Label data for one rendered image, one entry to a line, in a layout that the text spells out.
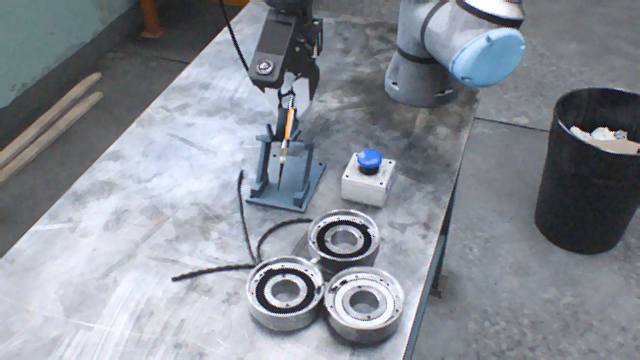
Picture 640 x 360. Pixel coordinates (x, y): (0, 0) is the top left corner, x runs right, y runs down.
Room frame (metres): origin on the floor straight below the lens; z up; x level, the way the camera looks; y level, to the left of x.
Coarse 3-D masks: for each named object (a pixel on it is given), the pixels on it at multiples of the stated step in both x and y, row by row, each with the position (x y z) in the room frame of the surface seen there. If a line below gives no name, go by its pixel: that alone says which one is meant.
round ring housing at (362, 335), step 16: (352, 272) 0.60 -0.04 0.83; (368, 272) 0.60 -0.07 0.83; (384, 272) 0.59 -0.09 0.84; (336, 288) 0.57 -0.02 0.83; (352, 288) 0.57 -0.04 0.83; (368, 288) 0.57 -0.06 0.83; (400, 288) 0.56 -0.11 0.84; (352, 304) 0.56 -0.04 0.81; (368, 304) 0.57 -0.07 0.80; (384, 304) 0.55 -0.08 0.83; (400, 304) 0.55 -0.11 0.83; (336, 320) 0.51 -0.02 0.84; (368, 320) 0.52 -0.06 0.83; (400, 320) 0.52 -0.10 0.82; (352, 336) 0.50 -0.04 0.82; (368, 336) 0.50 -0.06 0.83; (384, 336) 0.50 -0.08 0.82
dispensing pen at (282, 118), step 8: (288, 104) 0.86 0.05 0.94; (280, 112) 0.84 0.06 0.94; (288, 112) 0.83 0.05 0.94; (280, 120) 0.83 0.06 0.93; (280, 128) 0.82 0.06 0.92; (280, 136) 0.81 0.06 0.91; (288, 144) 0.82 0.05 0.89; (280, 152) 0.81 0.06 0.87; (280, 160) 0.81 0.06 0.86; (280, 168) 0.80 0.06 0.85; (280, 176) 0.79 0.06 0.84
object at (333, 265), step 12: (324, 216) 0.71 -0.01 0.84; (336, 216) 0.71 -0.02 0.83; (348, 216) 0.71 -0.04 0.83; (360, 216) 0.71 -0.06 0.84; (312, 228) 0.68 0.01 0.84; (336, 228) 0.69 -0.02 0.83; (348, 228) 0.69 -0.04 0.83; (372, 228) 0.69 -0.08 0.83; (312, 240) 0.66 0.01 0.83; (336, 240) 0.68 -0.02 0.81; (348, 240) 0.68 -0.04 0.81; (360, 240) 0.66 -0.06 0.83; (372, 240) 0.66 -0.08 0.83; (312, 252) 0.64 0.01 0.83; (348, 252) 0.64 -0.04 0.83; (372, 252) 0.63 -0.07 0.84; (324, 264) 0.62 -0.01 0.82; (336, 264) 0.61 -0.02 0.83; (348, 264) 0.61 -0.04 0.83; (360, 264) 0.62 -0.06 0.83
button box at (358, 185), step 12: (348, 168) 0.81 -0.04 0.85; (360, 168) 0.80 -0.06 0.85; (384, 168) 0.81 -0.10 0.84; (348, 180) 0.78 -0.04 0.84; (360, 180) 0.78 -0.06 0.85; (372, 180) 0.78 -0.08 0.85; (384, 180) 0.78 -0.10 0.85; (348, 192) 0.78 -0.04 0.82; (360, 192) 0.77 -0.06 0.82; (372, 192) 0.77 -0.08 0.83; (384, 192) 0.77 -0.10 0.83; (372, 204) 0.77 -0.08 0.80
